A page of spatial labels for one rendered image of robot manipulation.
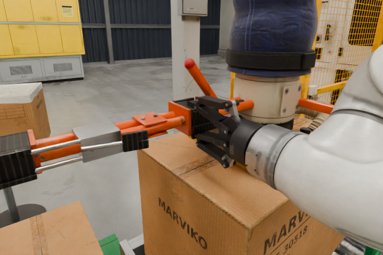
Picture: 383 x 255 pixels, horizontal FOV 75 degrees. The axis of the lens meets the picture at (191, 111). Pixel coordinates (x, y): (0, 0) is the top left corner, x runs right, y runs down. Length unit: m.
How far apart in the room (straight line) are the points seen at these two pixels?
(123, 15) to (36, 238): 10.70
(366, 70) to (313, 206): 0.18
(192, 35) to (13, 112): 1.18
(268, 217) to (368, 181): 0.24
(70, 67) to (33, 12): 1.57
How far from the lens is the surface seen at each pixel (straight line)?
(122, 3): 11.60
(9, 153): 0.42
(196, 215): 0.57
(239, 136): 0.40
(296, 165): 0.34
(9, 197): 2.27
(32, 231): 1.40
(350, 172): 0.32
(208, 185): 0.55
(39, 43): 7.69
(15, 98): 1.78
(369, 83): 0.37
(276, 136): 0.37
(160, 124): 0.49
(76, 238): 1.28
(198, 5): 1.65
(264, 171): 0.37
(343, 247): 1.32
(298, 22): 0.63
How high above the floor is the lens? 1.39
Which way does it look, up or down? 18 degrees down
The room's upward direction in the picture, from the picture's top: straight up
